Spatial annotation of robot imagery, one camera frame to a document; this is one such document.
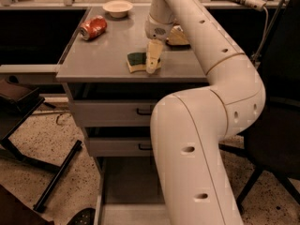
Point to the top grey drawer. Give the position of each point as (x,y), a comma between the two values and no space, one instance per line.
(111,113)

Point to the black office chair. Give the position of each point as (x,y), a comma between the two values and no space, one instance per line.
(272,143)

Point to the middle grey drawer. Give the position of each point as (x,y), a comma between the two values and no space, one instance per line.
(118,147)

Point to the black perforated foot object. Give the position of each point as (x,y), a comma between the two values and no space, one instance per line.
(83,217)

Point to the brown chip bag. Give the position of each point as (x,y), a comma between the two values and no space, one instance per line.
(177,37)

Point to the green and yellow sponge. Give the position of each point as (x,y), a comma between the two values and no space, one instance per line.
(139,61)

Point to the crushed red soda can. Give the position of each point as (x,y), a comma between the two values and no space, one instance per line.
(93,28)

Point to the bottom grey open drawer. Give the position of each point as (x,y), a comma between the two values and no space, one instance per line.
(129,192)

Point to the white bowl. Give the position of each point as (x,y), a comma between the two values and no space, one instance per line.
(118,8)

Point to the grey drawer cabinet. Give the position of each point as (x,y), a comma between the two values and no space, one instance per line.
(98,70)

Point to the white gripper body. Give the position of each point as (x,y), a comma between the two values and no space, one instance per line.
(157,29)

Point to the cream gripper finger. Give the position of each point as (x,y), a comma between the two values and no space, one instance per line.
(153,52)

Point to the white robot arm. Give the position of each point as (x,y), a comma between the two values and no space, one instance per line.
(187,126)

